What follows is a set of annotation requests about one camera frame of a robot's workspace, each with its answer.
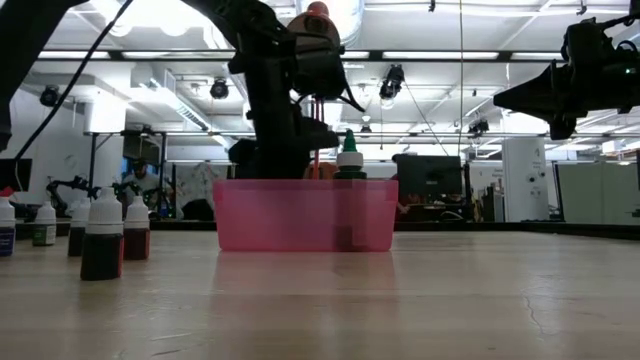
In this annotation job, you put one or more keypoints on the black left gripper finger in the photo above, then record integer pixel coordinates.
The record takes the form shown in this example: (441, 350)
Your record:
(267, 167)
(296, 167)

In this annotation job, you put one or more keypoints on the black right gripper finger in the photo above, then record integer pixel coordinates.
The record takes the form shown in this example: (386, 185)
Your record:
(542, 85)
(542, 107)

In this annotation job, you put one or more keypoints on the large green bottle green cap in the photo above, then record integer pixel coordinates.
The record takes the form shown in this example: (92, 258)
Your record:
(350, 160)

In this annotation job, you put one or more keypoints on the small white-capped coloring bottle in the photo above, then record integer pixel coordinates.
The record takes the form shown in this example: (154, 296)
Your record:
(136, 235)
(102, 245)
(75, 235)

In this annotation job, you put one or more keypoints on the small white-capped bottle green label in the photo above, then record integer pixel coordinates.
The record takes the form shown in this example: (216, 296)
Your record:
(45, 225)

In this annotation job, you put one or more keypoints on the small white-capped bottle blue label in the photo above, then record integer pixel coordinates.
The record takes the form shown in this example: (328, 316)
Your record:
(6, 230)

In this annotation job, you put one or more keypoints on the black background robot arm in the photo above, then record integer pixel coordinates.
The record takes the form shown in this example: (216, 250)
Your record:
(75, 185)

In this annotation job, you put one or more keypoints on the pink translucent plastic bin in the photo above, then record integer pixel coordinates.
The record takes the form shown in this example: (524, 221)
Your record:
(280, 215)

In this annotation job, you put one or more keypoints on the black ceiling spotlight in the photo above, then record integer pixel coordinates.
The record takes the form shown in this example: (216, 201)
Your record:
(392, 82)
(219, 89)
(478, 126)
(50, 95)

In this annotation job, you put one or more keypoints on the green partition screen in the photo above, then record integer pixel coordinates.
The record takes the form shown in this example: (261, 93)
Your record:
(590, 192)

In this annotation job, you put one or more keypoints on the person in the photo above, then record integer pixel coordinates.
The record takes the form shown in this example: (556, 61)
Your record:
(396, 176)
(142, 182)

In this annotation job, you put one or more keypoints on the red desk lamp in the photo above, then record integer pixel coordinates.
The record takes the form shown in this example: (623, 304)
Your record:
(317, 10)

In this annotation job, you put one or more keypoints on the black computer monitor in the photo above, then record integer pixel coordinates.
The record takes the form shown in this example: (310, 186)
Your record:
(430, 177)

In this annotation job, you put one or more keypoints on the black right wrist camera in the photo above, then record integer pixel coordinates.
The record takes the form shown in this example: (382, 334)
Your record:
(585, 45)

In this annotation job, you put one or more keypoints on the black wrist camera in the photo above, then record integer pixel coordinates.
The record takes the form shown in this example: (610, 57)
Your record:
(320, 75)
(585, 45)

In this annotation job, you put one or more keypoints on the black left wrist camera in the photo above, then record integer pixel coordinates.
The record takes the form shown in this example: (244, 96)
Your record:
(320, 75)

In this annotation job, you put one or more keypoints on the black metal table frame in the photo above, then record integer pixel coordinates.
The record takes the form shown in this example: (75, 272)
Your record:
(500, 228)

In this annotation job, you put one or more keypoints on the black wall screen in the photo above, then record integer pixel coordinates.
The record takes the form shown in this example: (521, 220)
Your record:
(15, 175)

